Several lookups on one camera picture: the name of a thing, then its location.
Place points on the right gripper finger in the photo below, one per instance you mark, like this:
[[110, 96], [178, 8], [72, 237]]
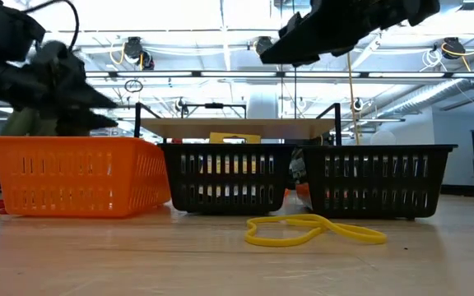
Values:
[[303, 49], [296, 26]]

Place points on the orange slotted plastic basket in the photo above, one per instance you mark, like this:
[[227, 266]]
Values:
[[76, 177]]

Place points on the silver ventilation duct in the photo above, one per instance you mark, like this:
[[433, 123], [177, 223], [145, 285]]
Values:
[[426, 96]]

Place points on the yellow green crayon box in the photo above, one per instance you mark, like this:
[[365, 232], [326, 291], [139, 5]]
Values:
[[216, 137]]

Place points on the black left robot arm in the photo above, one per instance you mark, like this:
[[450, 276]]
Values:
[[2, 33]]

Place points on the black metal rig frame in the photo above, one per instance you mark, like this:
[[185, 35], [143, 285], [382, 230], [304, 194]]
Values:
[[214, 105]]

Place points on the wooden shelf riser black legs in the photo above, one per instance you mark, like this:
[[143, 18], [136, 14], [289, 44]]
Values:
[[237, 128]]

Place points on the black slotted plastic basket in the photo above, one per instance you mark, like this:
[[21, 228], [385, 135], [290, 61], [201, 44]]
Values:
[[377, 181], [226, 178]]

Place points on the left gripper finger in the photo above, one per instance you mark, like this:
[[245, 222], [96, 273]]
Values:
[[89, 121], [89, 98]]

